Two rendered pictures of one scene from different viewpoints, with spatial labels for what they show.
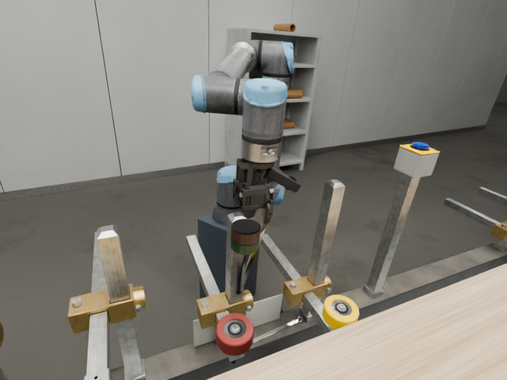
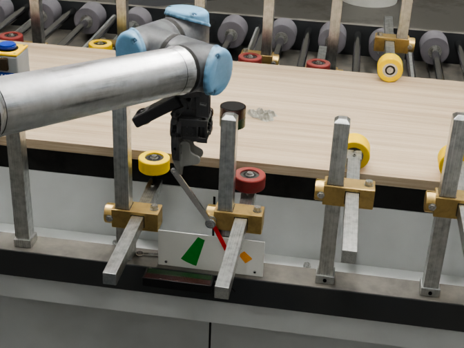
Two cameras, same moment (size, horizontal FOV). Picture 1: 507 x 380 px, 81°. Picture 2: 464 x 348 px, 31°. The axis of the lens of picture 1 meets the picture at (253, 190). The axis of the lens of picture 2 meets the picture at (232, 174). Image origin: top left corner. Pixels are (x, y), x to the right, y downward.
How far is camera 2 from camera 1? 2.22 m
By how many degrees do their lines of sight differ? 117
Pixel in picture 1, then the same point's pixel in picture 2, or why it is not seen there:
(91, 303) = (358, 182)
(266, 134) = not seen: hidden behind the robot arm
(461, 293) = (40, 134)
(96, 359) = (354, 162)
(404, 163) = (23, 68)
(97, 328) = (353, 175)
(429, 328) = (108, 134)
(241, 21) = not seen: outside the picture
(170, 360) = (289, 275)
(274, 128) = not seen: hidden behind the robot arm
